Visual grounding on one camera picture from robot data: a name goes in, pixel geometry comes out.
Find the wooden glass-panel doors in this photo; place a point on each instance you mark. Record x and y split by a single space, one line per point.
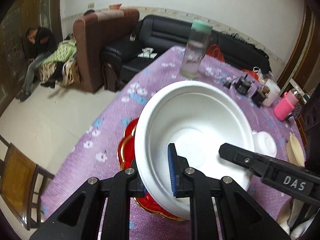
15 30

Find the black power adapter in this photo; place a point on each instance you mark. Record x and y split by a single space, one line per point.
227 83

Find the red plastic bag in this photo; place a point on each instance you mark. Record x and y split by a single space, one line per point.
215 52

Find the dark wooden sideboard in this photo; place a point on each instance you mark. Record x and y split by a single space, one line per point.
311 115

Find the wooden chair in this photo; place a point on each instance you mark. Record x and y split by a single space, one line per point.
17 175

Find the brown sofa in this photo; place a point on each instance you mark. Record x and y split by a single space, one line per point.
100 45

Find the orange bowl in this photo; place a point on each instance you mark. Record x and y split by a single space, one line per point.
115 5

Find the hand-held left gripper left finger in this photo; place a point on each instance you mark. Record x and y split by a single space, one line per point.
136 187

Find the dark brown bag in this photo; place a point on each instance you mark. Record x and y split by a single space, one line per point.
112 77

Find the clear bottle with green lid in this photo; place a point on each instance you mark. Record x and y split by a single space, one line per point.
195 55

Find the white cup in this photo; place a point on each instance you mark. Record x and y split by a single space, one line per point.
272 93

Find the large white bowl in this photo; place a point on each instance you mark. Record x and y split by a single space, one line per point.
200 110

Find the wall socket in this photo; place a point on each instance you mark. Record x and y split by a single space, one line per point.
91 5

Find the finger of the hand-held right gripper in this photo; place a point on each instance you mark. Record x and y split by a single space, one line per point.
240 157

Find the small white dish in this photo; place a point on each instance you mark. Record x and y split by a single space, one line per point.
147 53

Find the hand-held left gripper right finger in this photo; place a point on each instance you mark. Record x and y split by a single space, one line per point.
172 170

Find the orange plastic bag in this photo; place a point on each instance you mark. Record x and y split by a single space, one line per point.
250 73

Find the floral sofa cover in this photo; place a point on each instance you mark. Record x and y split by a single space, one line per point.
70 72

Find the red plastic plate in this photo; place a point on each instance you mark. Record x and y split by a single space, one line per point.
130 132

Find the green checked blanket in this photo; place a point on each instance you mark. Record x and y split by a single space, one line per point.
62 51

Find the grey mesh holder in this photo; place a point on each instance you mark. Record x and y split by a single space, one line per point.
297 108

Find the black small jar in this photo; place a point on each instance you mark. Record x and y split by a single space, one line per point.
242 86
258 97

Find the red gold-rimmed plate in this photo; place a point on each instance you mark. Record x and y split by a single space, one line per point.
147 203

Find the wooden door frame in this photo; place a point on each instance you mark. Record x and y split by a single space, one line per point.
297 55

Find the pink sleeved bottle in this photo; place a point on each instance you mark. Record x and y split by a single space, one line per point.
283 107

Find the purple floral tablecloth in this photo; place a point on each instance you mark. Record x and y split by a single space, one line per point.
112 120

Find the small white bowl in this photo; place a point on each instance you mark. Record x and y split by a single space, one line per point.
266 142

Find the white cloth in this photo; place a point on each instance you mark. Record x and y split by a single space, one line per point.
285 220

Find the black leather sofa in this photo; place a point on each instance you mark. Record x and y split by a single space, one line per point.
160 30

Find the clear plastic bag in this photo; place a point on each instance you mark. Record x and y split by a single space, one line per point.
268 76

